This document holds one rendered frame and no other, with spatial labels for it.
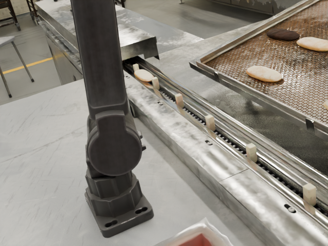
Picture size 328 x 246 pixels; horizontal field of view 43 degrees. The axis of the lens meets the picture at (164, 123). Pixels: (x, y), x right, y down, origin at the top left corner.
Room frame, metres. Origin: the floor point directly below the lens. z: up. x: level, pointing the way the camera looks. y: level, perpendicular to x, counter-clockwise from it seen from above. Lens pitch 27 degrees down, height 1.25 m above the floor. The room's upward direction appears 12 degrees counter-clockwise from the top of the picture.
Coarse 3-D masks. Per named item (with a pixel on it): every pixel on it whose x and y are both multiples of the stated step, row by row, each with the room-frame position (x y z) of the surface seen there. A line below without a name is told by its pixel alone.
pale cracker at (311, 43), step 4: (300, 40) 0.87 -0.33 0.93; (304, 40) 0.86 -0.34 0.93; (308, 40) 0.85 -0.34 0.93; (312, 40) 0.85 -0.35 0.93; (316, 40) 0.84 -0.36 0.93; (320, 40) 0.83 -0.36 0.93; (324, 40) 0.83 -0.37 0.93; (300, 44) 0.86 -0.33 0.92; (304, 44) 0.85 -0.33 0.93; (308, 44) 0.84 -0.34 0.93; (312, 44) 0.83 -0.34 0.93; (316, 44) 0.82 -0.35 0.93; (320, 44) 0.81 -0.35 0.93; (324, 44) 0.81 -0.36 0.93; (308, 48) 0.83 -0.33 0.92; (312, 48) 0.82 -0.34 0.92; (316, 48) 0.81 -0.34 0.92; (320, 48) 0.81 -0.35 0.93; (324, 48) 0.80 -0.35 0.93
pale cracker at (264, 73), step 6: (252, 66) 0.83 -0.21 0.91; (258, 66) 0.82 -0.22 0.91; (246, 72) 0.83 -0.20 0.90; (252, 72) 0.81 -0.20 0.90; (258, 72) 0.80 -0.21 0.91; (264, 72) 0.79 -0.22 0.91; (270, 72) 0.78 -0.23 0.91; (276, 72) 0.77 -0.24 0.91; (258, 78) 0.78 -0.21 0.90; (264, 78) 0.77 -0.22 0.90; (270, 78) 0.76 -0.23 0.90; (276, 78) 0.75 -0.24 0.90
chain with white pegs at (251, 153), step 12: (156, 84) 0.98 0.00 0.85; (168, 96) 0.92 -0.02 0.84; (180, 96) 0.85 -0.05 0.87; (216, 132) 0.70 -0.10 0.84; (252, 144) 0.59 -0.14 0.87; (252, 156) 0.58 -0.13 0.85; (264, 168) 0.56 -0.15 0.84; (300, 192) 0.48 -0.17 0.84; (312, 192) 0.45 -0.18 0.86; (312, 204) 0.45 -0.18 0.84
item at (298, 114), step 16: (320, 0) 1.07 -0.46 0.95; (288, 16) 1.04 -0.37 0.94; (304, 16) 1.01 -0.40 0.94; (320, 16) 0.97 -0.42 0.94; (256, 32) 1.01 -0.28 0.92; (304, 32) 0.92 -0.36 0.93; (320, 32) 0.89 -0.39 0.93; (224, 48) 0.98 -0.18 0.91; (240, 48) 0.96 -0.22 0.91; (256, 48) 0.93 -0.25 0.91; (272, 48) 0.90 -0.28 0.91; (208, 64) 0.94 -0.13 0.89; (240, 64) 0.88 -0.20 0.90; (256, 64) 0.85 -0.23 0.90; (272, 64) 0.83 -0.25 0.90; (288, 64) 0.80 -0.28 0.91; (304, 64) 0.78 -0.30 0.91; (320, 64) 0.76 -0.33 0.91; (224, 80) 0.84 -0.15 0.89; (240, 80) 0.81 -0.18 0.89; (288, 80) 0.74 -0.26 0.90; (256, 96) 0.73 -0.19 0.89; (272, 96) 0.71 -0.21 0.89; (304, 96) 0.67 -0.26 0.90; (320, 96) 0.65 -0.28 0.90; (288, 112) 0.64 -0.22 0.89; (320, 112) 0.61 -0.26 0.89; (320, 128) 0.56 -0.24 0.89
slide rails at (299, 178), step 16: (160, 80) 1.01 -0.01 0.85; (160, 96) 0.91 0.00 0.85; (208, 112) 0.77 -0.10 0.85; (208, 128) 0.71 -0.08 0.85; (224, 128) 0.69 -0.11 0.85; (224, 144) 0.64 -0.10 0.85; (256, 144) 0.62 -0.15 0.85; (272, 160) 0.56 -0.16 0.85; (272, 176) 0.52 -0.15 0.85; (288, 176) 0.51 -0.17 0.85; (304, 176) 0.50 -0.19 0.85; (288, 192) 0.47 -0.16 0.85; (320, 192) 0.46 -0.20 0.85; (304, 208) 0.43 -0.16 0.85
